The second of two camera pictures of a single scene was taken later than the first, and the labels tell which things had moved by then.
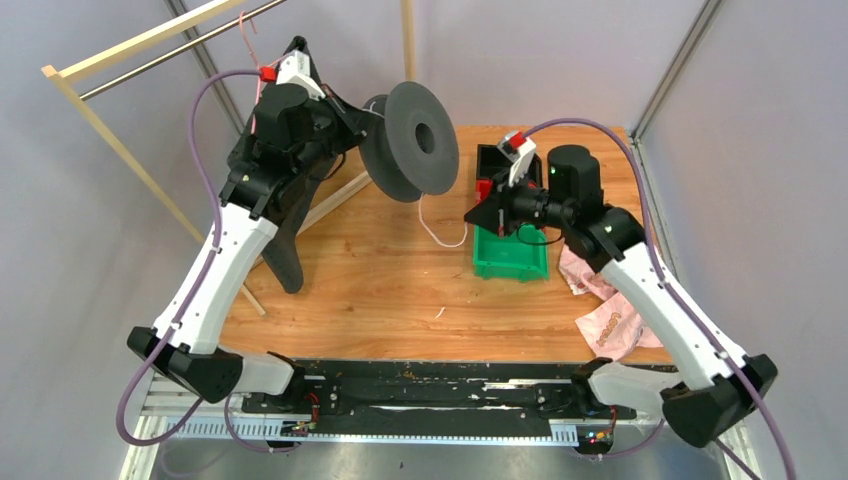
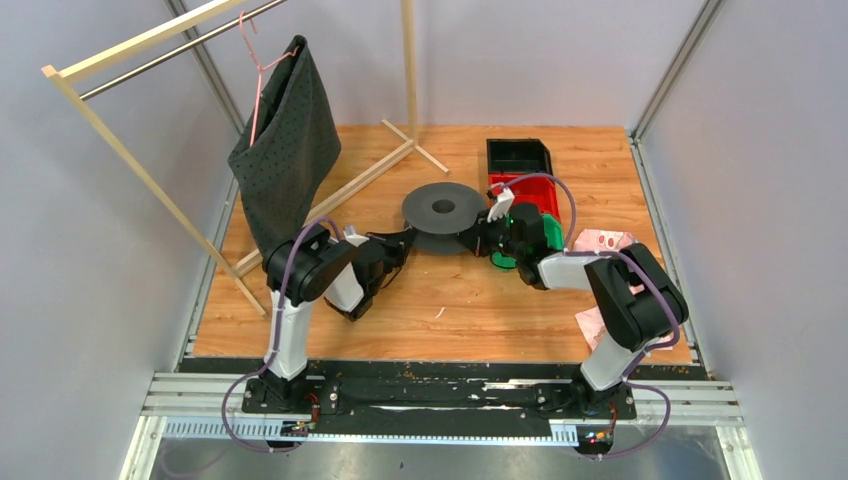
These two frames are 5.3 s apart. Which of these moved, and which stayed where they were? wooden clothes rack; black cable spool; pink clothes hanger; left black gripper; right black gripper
Moved: left black gripper; right black gripper; black cable spool
Stayed: pink clothes hanger; wooden clothes rack
